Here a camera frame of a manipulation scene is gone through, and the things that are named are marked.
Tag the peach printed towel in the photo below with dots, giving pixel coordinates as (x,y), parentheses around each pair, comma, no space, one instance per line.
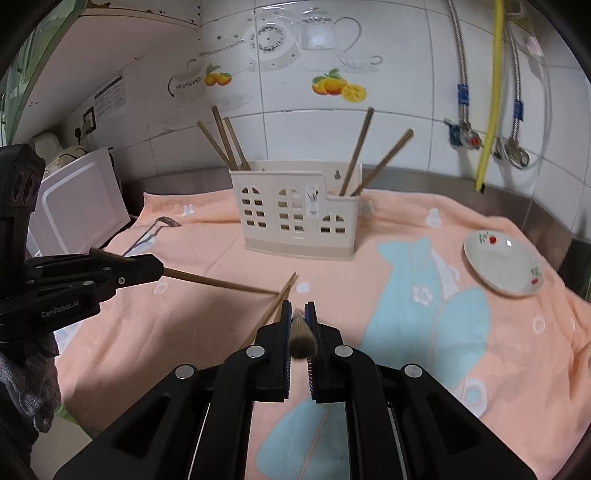
(415,369)

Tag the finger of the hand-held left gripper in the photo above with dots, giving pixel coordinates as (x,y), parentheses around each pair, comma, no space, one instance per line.
(138,272)

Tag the white plastic container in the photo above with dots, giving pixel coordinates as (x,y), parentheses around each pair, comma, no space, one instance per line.
(78,203)

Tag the white wall label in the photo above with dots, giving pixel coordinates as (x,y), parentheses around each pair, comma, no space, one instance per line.
(111,94)

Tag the cream plastic utensil holder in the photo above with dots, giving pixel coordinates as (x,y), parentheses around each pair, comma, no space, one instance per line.
(295,249)

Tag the white flower-print plate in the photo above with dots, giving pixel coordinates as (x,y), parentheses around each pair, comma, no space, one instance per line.
(498,263)

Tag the sliced orange wall sticker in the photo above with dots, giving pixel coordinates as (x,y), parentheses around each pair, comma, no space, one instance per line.
(337,86)

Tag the metal water valve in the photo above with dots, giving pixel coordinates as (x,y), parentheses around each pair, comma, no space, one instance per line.
(512,152)

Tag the wall socket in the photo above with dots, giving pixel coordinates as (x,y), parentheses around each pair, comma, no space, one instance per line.
(89,119)

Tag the metal spoon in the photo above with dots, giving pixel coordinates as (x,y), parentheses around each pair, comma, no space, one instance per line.
(166,221)

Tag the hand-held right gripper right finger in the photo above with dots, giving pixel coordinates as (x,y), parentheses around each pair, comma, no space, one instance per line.
(318,374)

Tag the clear plastic tube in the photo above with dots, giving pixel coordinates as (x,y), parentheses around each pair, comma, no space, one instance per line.
(548,92)

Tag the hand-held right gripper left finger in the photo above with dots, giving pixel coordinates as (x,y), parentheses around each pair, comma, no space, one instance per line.
(277,369)

